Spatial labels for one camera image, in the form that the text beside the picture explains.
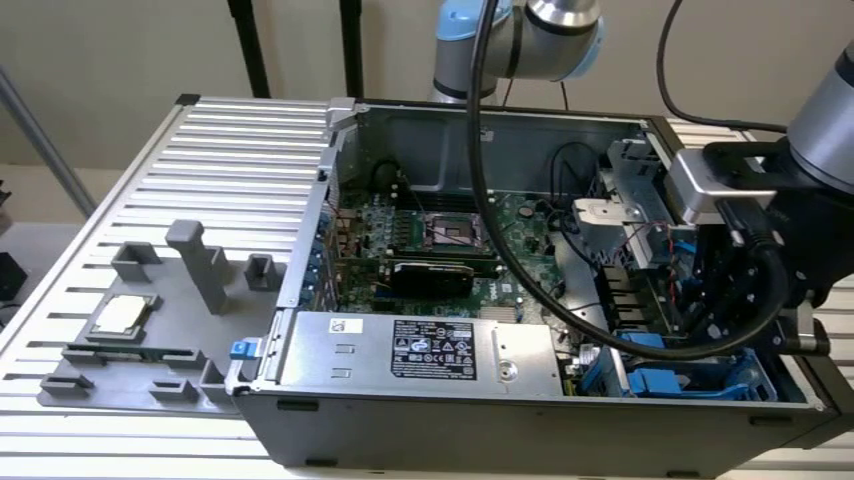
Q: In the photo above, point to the silver power supply unit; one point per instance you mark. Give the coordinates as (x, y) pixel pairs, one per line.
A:
(374, 355)

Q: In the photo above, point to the small black box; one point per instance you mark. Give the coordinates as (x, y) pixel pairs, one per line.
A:
(10, 277)

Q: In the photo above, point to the green motherboard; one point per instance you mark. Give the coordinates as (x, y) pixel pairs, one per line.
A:
(527, 260)

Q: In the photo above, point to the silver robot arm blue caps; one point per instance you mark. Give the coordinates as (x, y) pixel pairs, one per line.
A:
(554, 40)

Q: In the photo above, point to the blue power supply latch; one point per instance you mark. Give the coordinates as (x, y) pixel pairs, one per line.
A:
(243, 349)

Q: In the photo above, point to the black RAM slot bank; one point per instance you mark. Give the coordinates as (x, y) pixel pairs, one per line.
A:
(437, 200)
(434, 253)

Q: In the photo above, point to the black open PC case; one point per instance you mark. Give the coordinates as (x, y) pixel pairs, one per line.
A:
(534, 430)

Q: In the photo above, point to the CPU socket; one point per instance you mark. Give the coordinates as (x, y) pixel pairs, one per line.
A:
(450, 229)

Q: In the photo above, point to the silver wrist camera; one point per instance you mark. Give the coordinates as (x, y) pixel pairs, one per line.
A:
(701, 187)

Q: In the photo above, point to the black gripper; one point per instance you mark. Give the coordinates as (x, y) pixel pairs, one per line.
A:
(810, 240)

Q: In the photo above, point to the black stand pole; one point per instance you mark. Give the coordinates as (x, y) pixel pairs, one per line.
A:
(250, 45)
(351, 45)

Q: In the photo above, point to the grey slanted metal pole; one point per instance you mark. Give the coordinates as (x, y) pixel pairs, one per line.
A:
(40, 135)

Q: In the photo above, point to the silver CPU chip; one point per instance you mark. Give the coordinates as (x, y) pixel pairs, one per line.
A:
(123, 312)

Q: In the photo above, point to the grey plastic parts rack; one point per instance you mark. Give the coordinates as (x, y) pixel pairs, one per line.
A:
(201, 310)

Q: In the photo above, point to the silver chipset heatsink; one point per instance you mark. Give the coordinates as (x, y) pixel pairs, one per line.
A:
(499, 314)

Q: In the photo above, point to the silver drive cage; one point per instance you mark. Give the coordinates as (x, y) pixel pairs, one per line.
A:
(630, 190)

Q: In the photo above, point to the black graphics card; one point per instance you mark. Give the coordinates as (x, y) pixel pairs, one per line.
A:
(430, 277)

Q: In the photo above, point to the hard drive in blue caddy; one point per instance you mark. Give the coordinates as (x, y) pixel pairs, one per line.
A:
(617, 372)

